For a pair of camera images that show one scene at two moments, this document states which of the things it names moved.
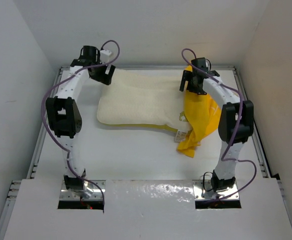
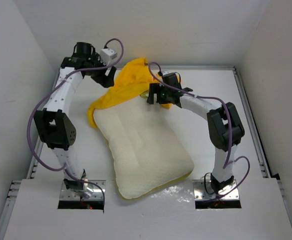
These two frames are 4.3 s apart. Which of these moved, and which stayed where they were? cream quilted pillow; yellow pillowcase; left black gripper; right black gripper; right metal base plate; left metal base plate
Moved: right black gripper; yellow pillowcase; cream quilted pillow
Stayed: right metal base plate; left metal base plate; left black gripper
